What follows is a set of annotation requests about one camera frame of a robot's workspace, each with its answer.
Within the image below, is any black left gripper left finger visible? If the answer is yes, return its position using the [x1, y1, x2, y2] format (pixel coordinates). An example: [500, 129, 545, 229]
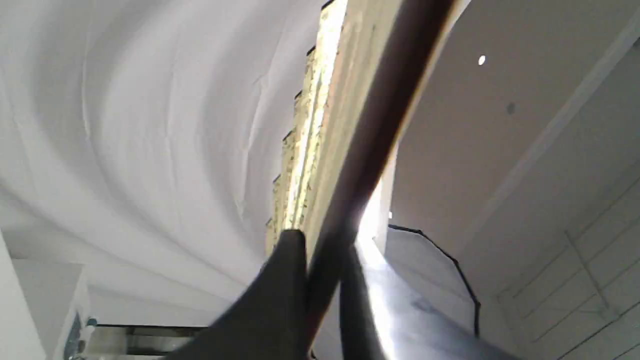
[166, 229, 308, 360]

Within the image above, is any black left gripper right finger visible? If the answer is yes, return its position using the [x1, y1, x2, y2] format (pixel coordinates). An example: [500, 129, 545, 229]
[339, 237, 521, 360]

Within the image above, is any painted paper folding fan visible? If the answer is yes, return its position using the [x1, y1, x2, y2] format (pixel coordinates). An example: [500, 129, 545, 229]
[266, 0, 468, 349]

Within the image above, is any grey backdrop cloth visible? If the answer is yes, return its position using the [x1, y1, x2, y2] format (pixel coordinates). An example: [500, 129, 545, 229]
[0, 0, 324, 327]

